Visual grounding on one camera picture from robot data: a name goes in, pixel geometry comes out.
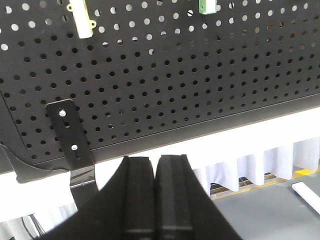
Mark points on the white standing desk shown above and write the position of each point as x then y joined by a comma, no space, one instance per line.
292,127

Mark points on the grey curtain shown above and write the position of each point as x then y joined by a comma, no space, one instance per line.
223,168

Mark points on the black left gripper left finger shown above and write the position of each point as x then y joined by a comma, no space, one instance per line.
123,210

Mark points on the green toggle switch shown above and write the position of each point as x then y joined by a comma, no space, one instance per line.
207,7

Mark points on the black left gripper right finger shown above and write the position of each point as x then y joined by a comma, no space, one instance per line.
183,210

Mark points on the black perforated pegboard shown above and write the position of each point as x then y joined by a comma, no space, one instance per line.
154,72

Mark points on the black left pegboard clamp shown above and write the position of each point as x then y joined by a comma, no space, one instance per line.
73,142

